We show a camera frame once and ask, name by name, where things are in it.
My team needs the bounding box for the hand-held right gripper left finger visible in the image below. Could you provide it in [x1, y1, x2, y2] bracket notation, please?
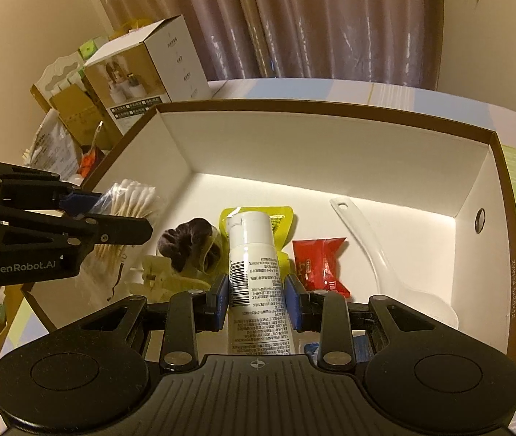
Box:
[78, 275, 230, 368]

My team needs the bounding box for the brown cardboard carton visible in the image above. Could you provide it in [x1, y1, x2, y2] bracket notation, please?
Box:
[31, 68, 120, 155]

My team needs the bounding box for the red handled tool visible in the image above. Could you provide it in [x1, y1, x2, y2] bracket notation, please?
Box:
[80, 120, 105, 175]

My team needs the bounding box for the plaid bed sheet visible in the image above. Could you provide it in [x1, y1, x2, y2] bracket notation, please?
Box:
[208, 77, 516, 436]

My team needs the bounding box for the brown cardboard box white inside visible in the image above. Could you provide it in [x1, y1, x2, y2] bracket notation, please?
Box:
[21, 101, 516, 359]

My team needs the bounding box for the green and white small box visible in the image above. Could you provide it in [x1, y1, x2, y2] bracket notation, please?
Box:
[80, 36, 109, 62]

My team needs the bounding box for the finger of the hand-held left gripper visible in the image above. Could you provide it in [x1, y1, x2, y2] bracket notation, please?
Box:
[0, 206, 154, 256]
[0, 159, 105, 219]

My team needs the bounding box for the bag of cotton swabs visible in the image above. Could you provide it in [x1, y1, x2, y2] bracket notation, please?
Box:
[76, 178, 161, 305]

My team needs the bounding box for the white scalloped packaging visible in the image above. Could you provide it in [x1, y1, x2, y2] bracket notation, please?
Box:
[42, 52, 87, 97]

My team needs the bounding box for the white and brown product box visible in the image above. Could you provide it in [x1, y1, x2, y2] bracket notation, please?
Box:
[83, 15, 209, 136]

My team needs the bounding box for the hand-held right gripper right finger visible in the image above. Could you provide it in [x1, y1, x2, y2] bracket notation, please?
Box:
[284, 274, 438, 371]

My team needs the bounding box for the white plastic spoon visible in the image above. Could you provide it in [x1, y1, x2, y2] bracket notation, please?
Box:
[329, 197, 459, 330]

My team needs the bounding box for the brown curtain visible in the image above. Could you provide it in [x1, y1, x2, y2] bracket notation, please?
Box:
[83, 0, 445, 92]

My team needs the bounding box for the white plastic bottle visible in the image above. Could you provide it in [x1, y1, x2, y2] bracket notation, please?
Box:
[224, 211, 294, 356]

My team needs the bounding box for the cream hair claw clip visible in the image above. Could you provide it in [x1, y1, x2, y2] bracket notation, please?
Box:
[131, 254, 215, 303]

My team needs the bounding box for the yellow snack packet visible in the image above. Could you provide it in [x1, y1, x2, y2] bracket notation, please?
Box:
[219, 206, 295, 264]

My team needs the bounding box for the dark brown hair scrunchie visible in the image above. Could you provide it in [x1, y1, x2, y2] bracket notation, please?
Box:
[157, 218, 223, 273]

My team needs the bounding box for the clear plastic bag with paper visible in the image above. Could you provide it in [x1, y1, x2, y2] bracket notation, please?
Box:
[28, 109, 81, 178]

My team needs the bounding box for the red snack packet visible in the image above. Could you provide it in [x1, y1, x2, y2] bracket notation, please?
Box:
[292, 237, 353, 298]

